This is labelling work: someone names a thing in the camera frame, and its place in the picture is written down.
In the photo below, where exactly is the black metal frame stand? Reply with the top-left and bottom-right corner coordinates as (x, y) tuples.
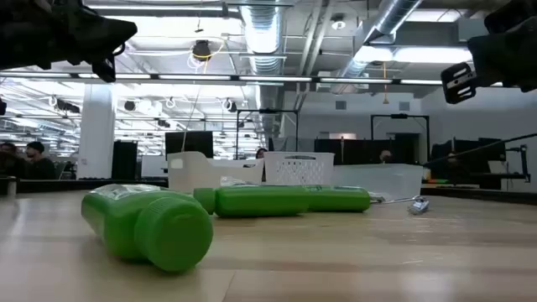
(235, 108), (300, 161)
(370, 113), (431, 165)

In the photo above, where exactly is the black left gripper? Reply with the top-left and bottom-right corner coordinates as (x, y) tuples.
(24, 0), (138, 70)

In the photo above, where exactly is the silver smooth air duct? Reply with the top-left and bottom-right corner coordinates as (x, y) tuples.
(335, 0), (424, 80)

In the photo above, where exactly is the silver ribbed air duct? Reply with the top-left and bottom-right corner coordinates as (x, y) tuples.
(239, 0), (287, 76)

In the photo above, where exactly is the slim green bottle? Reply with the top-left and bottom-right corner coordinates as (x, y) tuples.
(193, 185), (310, 218)
(305, 185), (371, 213)

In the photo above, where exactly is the large green bottle ribbed cap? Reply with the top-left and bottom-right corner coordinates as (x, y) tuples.
(81, 183), (214, 273)

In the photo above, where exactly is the long white light bar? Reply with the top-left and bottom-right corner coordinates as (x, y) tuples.
(0, 71), (504, 86)

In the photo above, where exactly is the black cabinet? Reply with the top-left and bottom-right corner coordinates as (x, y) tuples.
(111, 140), (138, 180)

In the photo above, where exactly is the yellow hanging cord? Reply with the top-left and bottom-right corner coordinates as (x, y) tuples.
(380, 61), (390, 106)

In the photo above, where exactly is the white plastic bin with handle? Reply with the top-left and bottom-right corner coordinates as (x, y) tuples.
(166, 150), (265, 195)

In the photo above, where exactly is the white square column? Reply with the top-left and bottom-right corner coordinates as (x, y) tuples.
(76, 83), (117, 180)

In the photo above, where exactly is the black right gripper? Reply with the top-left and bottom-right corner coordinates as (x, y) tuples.
(467, 0), (537, 94)

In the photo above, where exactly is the black ceiling device yellow cable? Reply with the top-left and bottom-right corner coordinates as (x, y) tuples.
(186, 36), (227, 70)

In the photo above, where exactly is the small silver nail clipper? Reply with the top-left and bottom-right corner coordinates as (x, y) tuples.
(408, 196), (430, 216)

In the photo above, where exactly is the black table border strip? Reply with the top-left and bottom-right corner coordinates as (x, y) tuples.
(0, 179), (169, 195)
(420, 186), (537, 206)

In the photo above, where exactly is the thin silver metal tool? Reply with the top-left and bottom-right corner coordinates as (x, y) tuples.
(370, 195), (417, 206)

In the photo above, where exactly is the white lattice plastic basket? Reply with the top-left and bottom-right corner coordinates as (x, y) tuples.
(263, 151), (336, 188)

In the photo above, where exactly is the small black monitor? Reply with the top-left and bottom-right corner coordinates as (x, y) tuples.
(477, 137), (508, 163)

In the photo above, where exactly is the wide black monitor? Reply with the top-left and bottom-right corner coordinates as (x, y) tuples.
(430, 139), (480, 174)

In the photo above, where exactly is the clear plastic container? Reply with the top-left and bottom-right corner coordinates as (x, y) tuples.
(332, 163), (424, 200)

